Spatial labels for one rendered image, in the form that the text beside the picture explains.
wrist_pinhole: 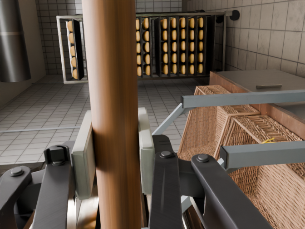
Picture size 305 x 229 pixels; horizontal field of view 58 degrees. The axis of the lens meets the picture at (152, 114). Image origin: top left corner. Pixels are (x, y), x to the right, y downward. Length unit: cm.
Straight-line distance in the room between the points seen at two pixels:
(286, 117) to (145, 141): 102
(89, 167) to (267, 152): 58
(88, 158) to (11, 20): 316
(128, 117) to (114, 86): 2
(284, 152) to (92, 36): 62
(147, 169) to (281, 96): 112
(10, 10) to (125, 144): 316
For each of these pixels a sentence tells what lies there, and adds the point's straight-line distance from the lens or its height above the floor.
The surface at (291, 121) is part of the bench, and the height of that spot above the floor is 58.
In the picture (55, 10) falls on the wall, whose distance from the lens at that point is 529.
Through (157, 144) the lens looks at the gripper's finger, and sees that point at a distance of 17.
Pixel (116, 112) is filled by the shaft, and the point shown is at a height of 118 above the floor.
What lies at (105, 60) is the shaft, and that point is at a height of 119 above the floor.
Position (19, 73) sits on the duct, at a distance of 333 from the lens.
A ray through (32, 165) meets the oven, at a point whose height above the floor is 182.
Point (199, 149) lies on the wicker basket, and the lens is 188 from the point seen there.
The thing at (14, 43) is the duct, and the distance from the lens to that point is 330.
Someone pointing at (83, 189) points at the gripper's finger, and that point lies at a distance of 16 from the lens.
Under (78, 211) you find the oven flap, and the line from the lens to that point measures 125.
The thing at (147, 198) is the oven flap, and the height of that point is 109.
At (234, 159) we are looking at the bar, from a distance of 68.
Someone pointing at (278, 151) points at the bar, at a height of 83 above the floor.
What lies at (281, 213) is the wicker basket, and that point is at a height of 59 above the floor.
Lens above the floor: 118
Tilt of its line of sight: 5 degrees down
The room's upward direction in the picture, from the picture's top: 93 degrees counter-clockwise
